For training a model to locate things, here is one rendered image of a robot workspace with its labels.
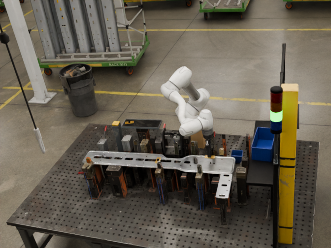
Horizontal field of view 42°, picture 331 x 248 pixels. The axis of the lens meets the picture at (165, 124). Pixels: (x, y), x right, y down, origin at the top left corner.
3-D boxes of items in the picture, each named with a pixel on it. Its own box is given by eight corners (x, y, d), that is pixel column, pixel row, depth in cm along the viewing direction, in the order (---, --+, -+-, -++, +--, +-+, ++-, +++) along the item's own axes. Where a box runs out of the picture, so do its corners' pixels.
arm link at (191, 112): (187, 126, 446) (171, 112, 444) (198, 113, 446) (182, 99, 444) (189, 127, 430) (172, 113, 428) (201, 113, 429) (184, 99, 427)
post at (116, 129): (119, 163, 432) (111, 126, 408) (122, 158, 438) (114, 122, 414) (126, 163, 430) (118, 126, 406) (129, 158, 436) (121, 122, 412)
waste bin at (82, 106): (63, 119, 663) (50, 77, 624) (80, 101, 704) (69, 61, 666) (92, 121, 646) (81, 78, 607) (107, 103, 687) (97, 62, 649)
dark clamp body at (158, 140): (157, 176, 406) (151, 143, 386) (160, 168, 417) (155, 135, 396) (168, 177, 403) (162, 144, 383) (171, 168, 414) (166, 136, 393)
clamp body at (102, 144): (102, 174, 420) (94, 144, 401) (107, 167, 429) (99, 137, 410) (112, 174, 417) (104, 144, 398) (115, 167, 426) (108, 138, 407)
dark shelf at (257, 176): (246, 185, 335) (246, 182, 334) (255, 122, 407) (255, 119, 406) (275, 187, 329) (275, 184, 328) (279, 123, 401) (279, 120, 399)
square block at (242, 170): (237, 205, 360) (235, 172, 341) (238, 199, 367) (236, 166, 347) (247, 206, 358) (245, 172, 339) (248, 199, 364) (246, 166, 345)
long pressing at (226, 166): (79, 165, 388) (79, 164, 387) (89, 150, 406) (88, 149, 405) (232, 174, 350) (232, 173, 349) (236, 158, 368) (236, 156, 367)
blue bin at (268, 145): (251, 160, 356) (250, 147, 349) (257, 139, 380) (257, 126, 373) (271, 162, 351) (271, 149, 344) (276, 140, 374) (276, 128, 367)
